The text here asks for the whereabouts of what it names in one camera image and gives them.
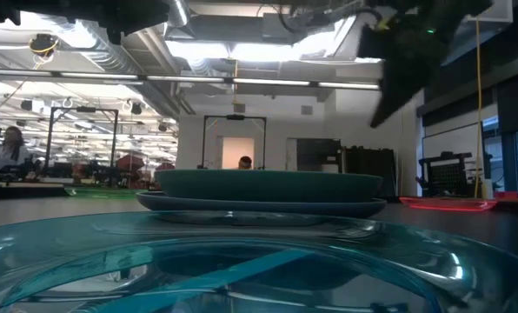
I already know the yellow black ceiling cable reel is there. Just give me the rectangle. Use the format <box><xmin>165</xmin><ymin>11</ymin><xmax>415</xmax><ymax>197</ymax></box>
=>
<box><xmin>28</xmin><ymin>33</ymin><xmax>60</xmax><ymax>57</ymax></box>

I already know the yellow extension cord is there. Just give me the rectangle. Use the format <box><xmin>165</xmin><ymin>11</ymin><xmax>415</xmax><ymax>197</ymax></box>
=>
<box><xmin>474</xmin><ymin>17</ymin><xmax>485</xmax><ymax>199</ymax></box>

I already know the black equipment cart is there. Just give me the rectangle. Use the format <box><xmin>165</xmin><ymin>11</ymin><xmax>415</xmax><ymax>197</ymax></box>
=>
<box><xmin>417</xmin><ymin>150</ymin><xmax>488</xmax><ymax>199</ymax></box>

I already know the ceiling light strip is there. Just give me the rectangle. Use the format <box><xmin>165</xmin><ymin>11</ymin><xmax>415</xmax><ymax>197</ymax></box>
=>
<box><xmin>0</xmin><ymin>68</ymin><xmax>381</xmax><ymax>91</ymax></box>

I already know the teal transparent plastic plate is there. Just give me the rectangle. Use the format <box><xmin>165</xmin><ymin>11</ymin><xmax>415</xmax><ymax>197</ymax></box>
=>
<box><xmin>0</xmin><ymin>210</ymin><xmax>518</xmax><ymax>313</ymax></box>

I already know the green transparent plastic plate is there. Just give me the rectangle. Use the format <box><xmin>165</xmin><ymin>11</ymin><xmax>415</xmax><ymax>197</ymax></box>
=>
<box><xmin>63</xmin><ymin>186</ymin><xmax>149</xmax><ymax>200</ymax></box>

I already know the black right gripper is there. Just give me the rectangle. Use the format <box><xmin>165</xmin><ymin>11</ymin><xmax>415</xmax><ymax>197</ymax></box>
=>
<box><xmin>356</xmin><ymin>0</ymin><xmax>495</xmax><ymax>130</ymax></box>

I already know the green opaque plastic plate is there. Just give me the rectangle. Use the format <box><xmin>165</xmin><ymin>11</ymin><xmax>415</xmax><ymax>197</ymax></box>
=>
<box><xmin>154</xmin><ymin>169</ymin><xmax>384</xmax><ymax>203</ymax></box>

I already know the black folding panel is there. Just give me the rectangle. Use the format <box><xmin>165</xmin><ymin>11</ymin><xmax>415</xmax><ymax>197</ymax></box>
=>
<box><xmin>343</xmin><ymin>147</ymin><xmax>397</xmax><ymax>196</ymax></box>

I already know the large light blue plastic plate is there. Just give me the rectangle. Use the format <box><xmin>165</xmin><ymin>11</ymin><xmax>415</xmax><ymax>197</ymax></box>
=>
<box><xmin>136</xmin><ymin>190</ymin><xmax>389</xmax><ymax>219</ymax></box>

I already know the red transparent plastic plate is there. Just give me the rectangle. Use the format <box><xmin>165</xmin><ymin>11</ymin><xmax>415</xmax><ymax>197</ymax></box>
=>
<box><xmin>399</xmin><ymin>196</ymin><xmax>499</xmax><ymax>213</ymax></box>

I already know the black cabinet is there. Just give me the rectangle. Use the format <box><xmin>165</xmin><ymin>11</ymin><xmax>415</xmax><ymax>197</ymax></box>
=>
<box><xmin>296</xmin><ymin>138</ymin><xmax>342</xmax><ymax>173</ymax></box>

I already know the black background rig frame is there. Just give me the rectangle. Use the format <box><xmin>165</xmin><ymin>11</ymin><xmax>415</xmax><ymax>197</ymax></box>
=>
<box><xmin>201</xmin><ymin>114</ymin><xmax>268</xmax><ymax>170</ymax></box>
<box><xmin>48</xmin><ymin>106</ymin><xmax>120</xmax><ymax>188</ymax></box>

